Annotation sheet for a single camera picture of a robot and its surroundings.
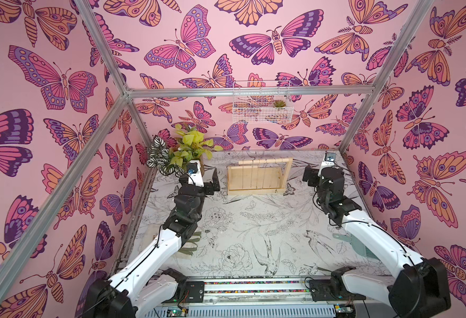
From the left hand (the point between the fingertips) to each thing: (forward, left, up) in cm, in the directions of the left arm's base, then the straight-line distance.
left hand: (206, 167), depth 76 cm
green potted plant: (+11, +17, -7) cm, 22 cm away
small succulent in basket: (+35, -32, +6) cm, 47 cm away
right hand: (+4, -47, -3) cm, 47 cm away
